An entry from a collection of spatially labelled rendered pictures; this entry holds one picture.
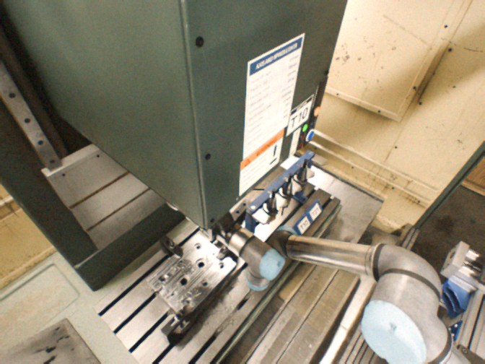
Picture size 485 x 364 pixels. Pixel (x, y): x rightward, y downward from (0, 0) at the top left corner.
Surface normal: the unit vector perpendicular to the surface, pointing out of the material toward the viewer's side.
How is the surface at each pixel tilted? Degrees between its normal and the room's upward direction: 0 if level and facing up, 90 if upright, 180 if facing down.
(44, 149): 90
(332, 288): 8
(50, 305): 0
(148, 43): 90
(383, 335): 87
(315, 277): 7
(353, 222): 24
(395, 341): 86
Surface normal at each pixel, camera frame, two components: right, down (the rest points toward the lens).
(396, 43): -0.64, 0.55
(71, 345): 0.29, -0.84
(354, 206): -0.22, -0.38
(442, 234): 0.04, -0.67
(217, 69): 0.77, 0.50
